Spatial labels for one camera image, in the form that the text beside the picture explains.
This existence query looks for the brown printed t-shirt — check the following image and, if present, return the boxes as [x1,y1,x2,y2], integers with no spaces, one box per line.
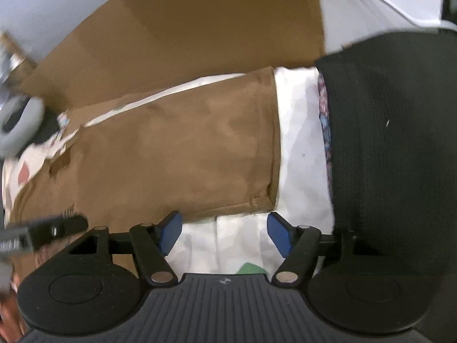
[7,66,282,286]

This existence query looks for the black cloth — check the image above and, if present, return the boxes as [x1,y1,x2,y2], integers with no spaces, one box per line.
[2,111,63,143]

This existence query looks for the bear print blanket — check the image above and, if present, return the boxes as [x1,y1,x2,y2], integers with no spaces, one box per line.
[0,66,336,276]

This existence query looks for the floral white cloth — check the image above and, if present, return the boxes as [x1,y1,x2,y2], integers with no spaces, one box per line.
[45,112,81,156]

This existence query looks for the flat cardboard sheet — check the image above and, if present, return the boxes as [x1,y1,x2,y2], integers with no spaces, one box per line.
[18,0,327,111]

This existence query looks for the black knitted garment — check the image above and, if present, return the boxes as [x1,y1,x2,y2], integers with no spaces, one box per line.
[314,29,457,276]

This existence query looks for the person's left hand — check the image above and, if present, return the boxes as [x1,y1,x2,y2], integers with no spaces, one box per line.
[0,272,28,334]

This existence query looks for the grey neck pillow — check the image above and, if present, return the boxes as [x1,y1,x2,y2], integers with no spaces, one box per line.
[0,96,45,158]

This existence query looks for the grey wrapped panel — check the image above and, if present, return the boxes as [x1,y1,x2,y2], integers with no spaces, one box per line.
[0,0,158,36]

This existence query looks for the colourful patterned cloth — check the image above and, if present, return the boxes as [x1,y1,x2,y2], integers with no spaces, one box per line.
[316,71,334,201]

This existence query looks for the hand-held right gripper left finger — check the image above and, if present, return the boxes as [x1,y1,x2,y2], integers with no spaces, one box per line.
[67,211,183,288]

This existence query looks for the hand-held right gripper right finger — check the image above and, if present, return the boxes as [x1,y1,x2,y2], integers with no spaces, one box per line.
[266,211,385,288]

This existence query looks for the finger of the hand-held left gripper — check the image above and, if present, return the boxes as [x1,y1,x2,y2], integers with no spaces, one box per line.
[53,214,90,244]

